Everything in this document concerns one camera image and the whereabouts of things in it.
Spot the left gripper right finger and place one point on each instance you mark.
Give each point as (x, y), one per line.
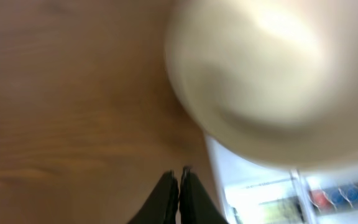
(195, 205)

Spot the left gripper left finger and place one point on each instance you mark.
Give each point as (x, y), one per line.
(161, 205)

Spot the white digital kitchen scale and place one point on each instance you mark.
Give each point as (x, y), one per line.
(249, 193)

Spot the white bowl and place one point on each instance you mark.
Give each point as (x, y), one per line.
(275, 82)

